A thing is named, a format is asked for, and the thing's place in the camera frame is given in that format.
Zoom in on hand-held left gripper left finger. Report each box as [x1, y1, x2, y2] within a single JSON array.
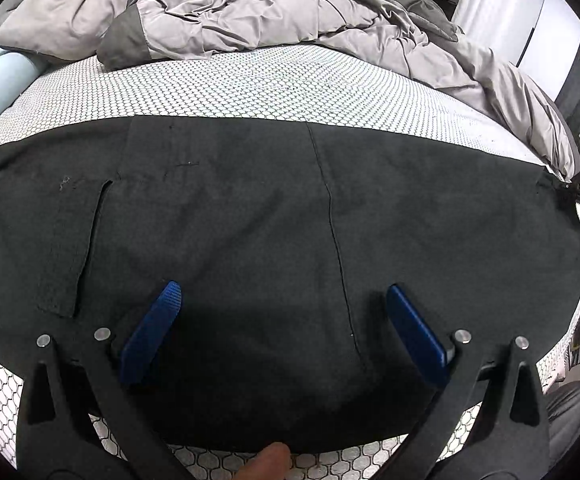
[[16, 280, 187, 480]]

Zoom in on black pants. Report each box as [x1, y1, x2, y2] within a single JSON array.
[[0, 116, 580, 453]]

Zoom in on person's grey trouser leg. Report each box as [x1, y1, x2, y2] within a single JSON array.
[[544, 381, 580, 463]]

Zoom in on grey duvet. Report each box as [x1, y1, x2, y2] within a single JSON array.
[[0, 0, 580, 181]]

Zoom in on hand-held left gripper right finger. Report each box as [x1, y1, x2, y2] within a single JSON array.
[[386, 284, 553, 480]]

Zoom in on honeycomb patterned mattress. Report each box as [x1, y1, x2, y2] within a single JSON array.
[[0, 42, 580, 480]]

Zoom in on person's left hand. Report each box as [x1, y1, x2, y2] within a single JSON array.
[[234, 442, 291, 480]]

